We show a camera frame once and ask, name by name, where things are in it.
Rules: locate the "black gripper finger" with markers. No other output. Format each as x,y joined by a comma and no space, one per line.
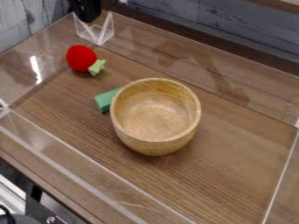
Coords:
78,8
94,9

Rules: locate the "red plush tomato toy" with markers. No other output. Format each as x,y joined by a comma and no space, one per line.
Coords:
83,60

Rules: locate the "green rectangular block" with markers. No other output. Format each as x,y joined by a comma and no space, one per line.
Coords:
105,99

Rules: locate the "round wooden bowl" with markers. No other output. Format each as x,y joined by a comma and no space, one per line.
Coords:
155,113

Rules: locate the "clear acrylic tray walls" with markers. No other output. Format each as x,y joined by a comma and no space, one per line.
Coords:
235,174

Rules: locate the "clear acrylic corner bracket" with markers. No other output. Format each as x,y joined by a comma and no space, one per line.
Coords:
94,33

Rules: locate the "black metal table frame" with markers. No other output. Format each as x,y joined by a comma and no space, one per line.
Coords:
26,199

